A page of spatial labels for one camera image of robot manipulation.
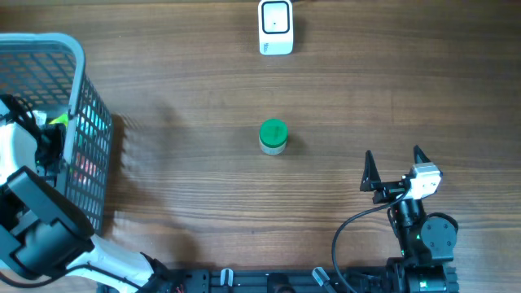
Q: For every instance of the green lid jar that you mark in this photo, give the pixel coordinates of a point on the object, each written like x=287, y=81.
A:
x=273, y=136

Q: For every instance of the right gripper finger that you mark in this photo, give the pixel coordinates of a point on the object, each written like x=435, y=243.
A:
x=371, y=180
x=419, y=156

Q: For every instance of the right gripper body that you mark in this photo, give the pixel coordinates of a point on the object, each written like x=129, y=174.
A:
x=389, y=190

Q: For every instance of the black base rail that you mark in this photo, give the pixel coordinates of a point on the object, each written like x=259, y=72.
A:
x=361, y=279

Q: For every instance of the white barcode scanner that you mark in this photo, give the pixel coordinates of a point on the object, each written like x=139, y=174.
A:
x=275, y=27

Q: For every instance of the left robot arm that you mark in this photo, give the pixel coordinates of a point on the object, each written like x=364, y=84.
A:
x=45, y=237

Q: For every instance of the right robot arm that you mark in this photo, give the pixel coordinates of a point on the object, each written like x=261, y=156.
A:
x=426, y=240

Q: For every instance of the grey plastic mesh basket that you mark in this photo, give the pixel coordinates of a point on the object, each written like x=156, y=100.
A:
x=46, y=71

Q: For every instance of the Haribo gummy candy bag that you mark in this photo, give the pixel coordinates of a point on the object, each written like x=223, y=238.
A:
x=60, y=120

